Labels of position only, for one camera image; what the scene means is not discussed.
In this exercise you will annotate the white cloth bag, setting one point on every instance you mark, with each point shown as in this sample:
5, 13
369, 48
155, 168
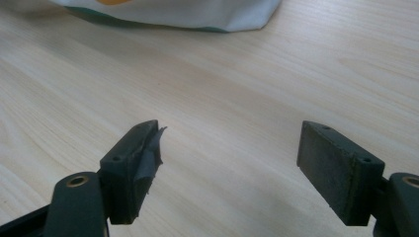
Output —
171, 13

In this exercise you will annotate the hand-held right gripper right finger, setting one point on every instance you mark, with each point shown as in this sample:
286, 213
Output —
339, 177

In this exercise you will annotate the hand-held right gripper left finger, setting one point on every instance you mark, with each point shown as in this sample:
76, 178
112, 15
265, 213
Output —
126, 174

